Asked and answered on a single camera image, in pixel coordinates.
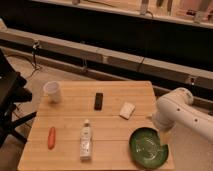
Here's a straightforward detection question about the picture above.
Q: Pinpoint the green ceramic bowl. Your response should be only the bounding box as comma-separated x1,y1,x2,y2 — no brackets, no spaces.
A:
129,127,169,169

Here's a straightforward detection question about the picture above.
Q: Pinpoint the white plastic bottle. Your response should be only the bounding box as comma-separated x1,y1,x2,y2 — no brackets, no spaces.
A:
80,119,92,161

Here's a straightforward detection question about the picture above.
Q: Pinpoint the white sponge block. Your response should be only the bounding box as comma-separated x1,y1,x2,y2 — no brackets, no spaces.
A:
119,102,135,119

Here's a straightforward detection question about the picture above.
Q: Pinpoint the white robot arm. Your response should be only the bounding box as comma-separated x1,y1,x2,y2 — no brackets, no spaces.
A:
152,87,213,142

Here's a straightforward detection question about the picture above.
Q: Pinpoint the wooden table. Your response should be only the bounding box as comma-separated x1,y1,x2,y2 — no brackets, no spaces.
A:
17,80,176,171

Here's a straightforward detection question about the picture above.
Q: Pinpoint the orange carrot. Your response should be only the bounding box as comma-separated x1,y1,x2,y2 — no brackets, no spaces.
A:
48,127,56,149

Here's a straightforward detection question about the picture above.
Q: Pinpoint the white plastic cup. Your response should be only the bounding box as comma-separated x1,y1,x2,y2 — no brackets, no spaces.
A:
43,81,61,103

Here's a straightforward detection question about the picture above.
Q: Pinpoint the black rectangular block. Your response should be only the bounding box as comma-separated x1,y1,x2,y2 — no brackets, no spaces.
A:
94,93,103,110

